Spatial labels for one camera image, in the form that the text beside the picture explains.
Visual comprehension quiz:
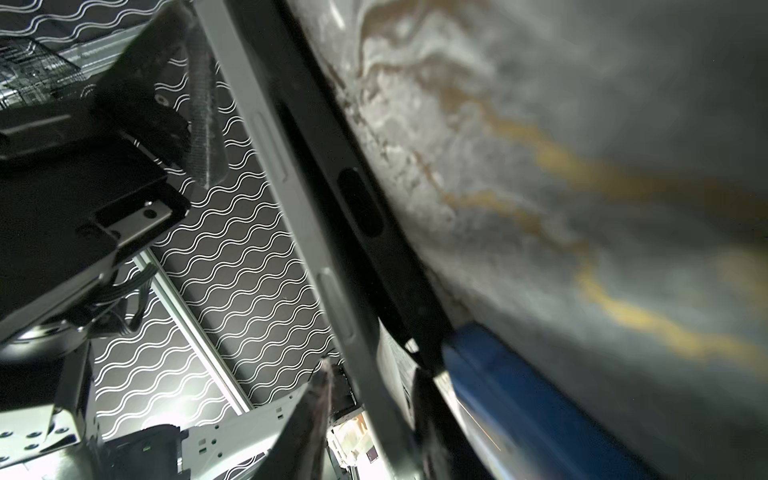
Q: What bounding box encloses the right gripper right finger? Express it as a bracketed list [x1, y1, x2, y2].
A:
[411, 368, 492, 480]

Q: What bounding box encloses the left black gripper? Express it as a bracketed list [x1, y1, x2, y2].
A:
[1, 1, 229, 342]

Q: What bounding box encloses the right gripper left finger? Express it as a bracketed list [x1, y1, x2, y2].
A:
[252, 359, 333, 479]

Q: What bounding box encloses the black smartphone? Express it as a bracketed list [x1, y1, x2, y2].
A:
[194, 1, 423, 479]

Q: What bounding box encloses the black phone case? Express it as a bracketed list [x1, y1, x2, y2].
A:
[227, 1, 453, 374]

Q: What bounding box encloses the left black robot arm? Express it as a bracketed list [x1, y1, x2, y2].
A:
[1, 1, 307, 479]

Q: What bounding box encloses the blue phone case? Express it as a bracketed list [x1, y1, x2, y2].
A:
[442, 324, 657, 479]

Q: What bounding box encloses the black wire basket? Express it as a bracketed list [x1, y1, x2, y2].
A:
[1, 36, 85, 110]

